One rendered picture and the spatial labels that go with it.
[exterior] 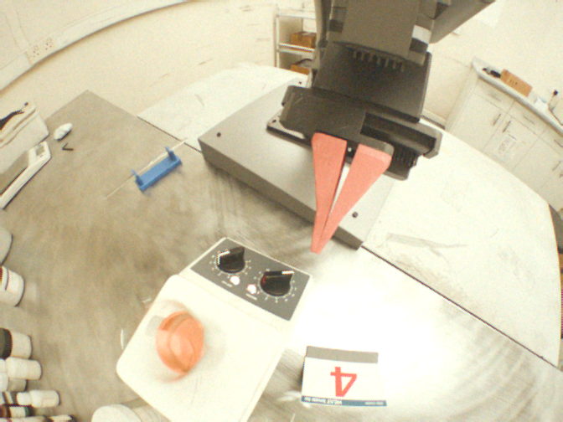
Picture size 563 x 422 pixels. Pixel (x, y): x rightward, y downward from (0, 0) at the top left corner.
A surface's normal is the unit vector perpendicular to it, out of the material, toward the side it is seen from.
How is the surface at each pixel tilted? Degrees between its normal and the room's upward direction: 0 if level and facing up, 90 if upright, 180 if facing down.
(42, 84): 90
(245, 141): 4
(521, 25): 90
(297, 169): 4
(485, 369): 0
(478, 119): 90
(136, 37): 90
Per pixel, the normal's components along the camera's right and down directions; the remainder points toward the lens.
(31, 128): 0.83, 0.50
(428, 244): 0.00, -0.56
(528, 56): -0.59, 0.66
